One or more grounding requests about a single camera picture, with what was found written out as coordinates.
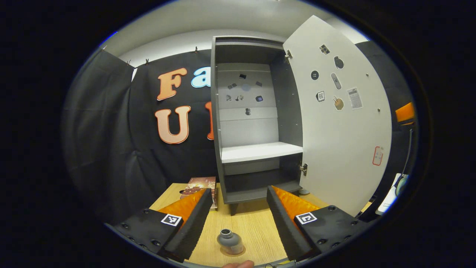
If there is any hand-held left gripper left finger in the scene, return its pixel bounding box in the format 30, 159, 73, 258
112, 188, 213, 261

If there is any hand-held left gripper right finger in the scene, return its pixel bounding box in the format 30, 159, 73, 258
266, 185, 369, 262

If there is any silver bottle with pink label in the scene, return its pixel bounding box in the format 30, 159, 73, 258
217, 229, 244, 256

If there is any round cork coaster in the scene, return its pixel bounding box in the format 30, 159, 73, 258
219, 245, 247, 257

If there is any white cabinet door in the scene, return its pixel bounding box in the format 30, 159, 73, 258
283, 15, 393, 217

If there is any white cabinet shelf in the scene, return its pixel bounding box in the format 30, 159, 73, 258
221, 141, 303, 164

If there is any white flat panel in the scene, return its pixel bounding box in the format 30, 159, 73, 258
375, 173, 409, 216

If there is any black backdrop cloth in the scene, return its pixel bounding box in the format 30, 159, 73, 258
61, 41, 417, 224

